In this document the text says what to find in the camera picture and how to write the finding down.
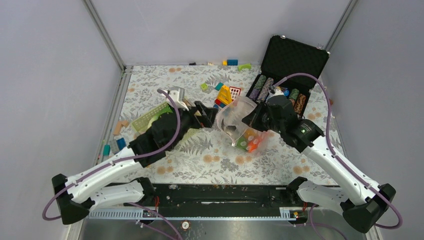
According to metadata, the green arch block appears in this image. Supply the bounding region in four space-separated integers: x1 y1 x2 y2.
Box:
237 63 252 72

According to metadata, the orange toy carrot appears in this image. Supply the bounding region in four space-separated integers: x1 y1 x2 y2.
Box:
235 129 268 153

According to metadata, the yellow toy block sailboat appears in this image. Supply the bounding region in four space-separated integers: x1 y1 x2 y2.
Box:
214 85 233 108

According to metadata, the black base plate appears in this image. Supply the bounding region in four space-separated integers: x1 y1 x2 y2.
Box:
138 183 312 219

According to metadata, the black poker chip case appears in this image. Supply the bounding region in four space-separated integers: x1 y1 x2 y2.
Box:
246 35 330 116

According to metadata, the pale green toy cabbage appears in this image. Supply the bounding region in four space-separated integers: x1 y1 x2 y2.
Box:
147 112 174 128

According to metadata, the teal toy block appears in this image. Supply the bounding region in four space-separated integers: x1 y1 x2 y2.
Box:
214 82 224 91

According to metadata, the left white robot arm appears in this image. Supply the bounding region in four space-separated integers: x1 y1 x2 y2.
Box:
48 87 218 225

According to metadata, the pale green plastic basket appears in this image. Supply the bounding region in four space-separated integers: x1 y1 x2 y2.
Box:
130 102 173 139

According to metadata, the clear pink dotted zip bag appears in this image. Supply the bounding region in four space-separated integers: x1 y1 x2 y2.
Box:
215 96 270 156

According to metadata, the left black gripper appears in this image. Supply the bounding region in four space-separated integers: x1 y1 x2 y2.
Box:
168 101 218 151

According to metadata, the small green toy block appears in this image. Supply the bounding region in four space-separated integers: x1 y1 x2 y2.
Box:
200 83 209 91

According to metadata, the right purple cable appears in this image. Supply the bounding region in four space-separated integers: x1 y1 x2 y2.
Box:
273 72 404 240

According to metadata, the blue grey block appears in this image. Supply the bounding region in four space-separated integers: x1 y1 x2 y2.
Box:
109 137 127 154

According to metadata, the floral table mat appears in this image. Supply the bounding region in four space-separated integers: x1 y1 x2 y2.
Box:
118 65 336 186

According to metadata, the red white window block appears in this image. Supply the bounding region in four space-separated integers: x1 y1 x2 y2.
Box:
229 86 242 101

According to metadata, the tan wooden block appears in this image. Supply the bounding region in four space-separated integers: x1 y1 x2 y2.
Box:
112 120 130 136

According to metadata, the grey toy fish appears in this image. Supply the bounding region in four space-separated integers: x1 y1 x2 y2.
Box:
221 123 237 136

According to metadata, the teal block at rail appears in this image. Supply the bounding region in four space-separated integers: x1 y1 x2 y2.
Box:
102 144 111 156

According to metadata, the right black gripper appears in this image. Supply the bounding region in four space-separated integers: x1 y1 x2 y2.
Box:
242 99 285 134

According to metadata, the blue yellow brick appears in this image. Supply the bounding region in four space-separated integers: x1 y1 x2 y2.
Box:
222 59 239 66

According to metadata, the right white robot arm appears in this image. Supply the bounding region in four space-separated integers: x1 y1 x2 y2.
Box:
242 94 396 234

